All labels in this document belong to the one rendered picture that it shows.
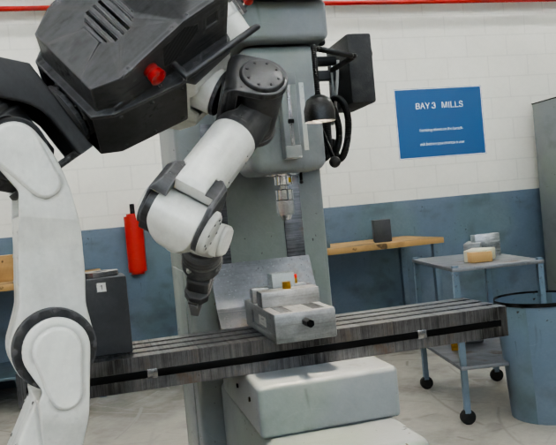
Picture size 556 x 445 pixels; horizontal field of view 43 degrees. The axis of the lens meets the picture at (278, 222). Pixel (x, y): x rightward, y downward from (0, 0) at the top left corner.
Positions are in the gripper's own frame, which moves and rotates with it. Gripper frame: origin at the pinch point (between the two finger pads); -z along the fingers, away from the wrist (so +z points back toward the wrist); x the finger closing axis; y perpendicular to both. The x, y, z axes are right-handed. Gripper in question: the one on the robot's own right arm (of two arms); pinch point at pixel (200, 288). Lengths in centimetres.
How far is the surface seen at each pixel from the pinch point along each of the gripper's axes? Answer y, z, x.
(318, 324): -28.6, -3.1, -1.1
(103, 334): 21.0, -12.7, -10.6
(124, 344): 15.8, -14.9, -11.2
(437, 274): -142, -328, 240
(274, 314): -18.1, -0.9, -2.2
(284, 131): -11.2, 17.1, 37.8
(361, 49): -27, 4, 89
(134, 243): 104, -344, 219
